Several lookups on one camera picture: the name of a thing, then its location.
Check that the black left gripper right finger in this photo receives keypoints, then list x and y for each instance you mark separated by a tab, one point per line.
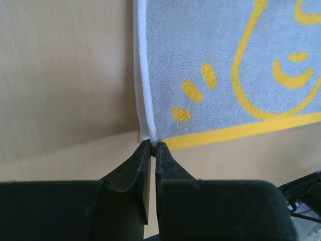
168	169

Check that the yellow white towel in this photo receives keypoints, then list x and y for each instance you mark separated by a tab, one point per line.
212	71

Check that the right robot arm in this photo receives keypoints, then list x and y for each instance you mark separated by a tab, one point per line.
192	209

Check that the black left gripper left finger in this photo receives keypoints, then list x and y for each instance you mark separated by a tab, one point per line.
130	182

